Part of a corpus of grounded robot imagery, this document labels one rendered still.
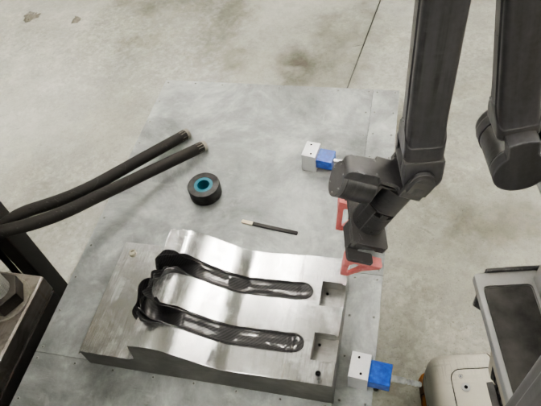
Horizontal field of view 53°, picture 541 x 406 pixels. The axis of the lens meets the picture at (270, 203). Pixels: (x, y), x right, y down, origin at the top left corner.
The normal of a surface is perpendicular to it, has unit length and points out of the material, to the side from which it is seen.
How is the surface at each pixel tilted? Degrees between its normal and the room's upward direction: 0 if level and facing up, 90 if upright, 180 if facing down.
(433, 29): 90
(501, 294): 0
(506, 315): 0
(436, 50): 90
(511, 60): 91
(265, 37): 1
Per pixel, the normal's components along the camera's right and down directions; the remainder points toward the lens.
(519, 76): -0.04, 0.79
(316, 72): -0.11, -0.62
